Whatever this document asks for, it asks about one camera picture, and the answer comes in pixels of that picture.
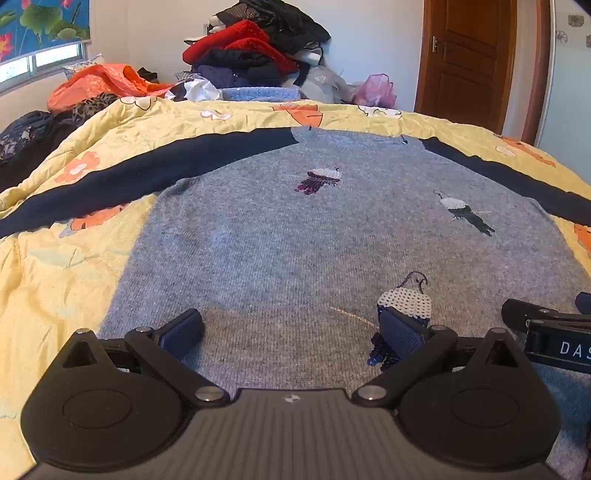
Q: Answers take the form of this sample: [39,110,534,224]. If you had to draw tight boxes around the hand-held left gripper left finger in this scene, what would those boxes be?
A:
[62,308,230,407]

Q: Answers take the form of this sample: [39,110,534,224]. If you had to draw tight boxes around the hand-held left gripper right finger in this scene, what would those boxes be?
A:
[353,305,529,408]

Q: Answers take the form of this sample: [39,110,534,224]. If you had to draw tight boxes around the grey sweater with navy sleeves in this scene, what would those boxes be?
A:
[0,126,591,480]

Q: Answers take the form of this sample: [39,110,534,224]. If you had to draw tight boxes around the dark navy clothes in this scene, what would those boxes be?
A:
[191,48,289,88]

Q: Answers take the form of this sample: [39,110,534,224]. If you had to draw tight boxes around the black clothes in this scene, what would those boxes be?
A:
[208,0,332,51]

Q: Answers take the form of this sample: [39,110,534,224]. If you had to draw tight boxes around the yellow printed blanket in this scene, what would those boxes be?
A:
[0,96,591,480]

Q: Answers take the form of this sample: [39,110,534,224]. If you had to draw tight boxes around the white crumpled cloth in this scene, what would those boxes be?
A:
[165,78,225,103]

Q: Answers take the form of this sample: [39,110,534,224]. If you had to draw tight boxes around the leopard print cloth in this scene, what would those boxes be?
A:
[71,91,121,125]

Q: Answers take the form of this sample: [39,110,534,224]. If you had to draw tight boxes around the pink plastic bag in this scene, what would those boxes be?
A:
[353,73,398,108]

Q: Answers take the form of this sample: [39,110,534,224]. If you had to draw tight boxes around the dark floral cloth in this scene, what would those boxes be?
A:
[0,110,81,195]

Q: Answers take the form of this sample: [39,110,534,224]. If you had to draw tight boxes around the light blue knit garment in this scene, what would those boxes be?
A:
[221,86,305,102]

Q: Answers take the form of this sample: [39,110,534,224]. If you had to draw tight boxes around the orange plastic bag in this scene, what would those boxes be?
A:
[47,64,176,114]

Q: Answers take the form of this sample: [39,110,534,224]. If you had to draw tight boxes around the brown wooden door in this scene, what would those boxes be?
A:
[413,0,552,148]

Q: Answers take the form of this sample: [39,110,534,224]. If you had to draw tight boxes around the white plastic bag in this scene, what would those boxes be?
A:
[295,65,356,104]

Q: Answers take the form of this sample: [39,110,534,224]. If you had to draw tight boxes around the patterned pillow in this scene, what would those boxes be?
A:
[64,53,105,80]

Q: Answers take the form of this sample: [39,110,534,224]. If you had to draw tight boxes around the red fleece garment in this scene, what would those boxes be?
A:
[182,19,300,75]

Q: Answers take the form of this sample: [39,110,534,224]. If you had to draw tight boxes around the window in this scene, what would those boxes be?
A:
[0,41,88,95]

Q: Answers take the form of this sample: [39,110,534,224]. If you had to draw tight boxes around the flower wall stickers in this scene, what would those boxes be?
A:
[554,13,591,47]

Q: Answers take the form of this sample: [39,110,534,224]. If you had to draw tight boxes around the lotus flower wall poster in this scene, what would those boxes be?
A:
[0,0,92,65]

